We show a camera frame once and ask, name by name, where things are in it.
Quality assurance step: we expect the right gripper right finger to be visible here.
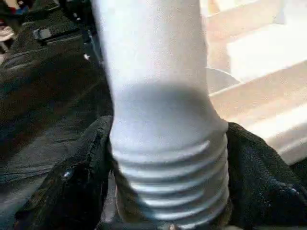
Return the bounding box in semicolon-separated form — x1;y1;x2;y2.
224;121;307;230

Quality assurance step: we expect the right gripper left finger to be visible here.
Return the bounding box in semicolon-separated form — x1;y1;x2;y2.
15;115;115;230

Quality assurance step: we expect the white plastic table top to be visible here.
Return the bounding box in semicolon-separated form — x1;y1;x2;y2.
202;0;307;166

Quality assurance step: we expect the white plastic table leg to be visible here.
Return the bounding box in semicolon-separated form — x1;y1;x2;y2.
90;0;230;228

